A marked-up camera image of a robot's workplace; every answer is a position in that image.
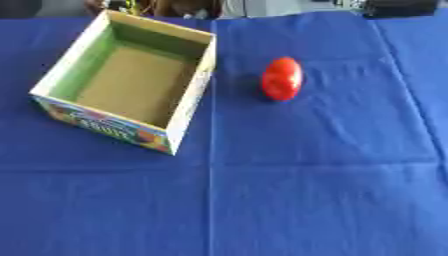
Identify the person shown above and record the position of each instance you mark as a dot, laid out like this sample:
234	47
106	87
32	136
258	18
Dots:
163	7

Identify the open cardboard box green inside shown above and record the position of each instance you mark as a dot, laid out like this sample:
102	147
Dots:
135	83

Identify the red toy tomato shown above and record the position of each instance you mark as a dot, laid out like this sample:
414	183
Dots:
282	79

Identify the black bag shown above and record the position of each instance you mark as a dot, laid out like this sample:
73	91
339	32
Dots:
400	7

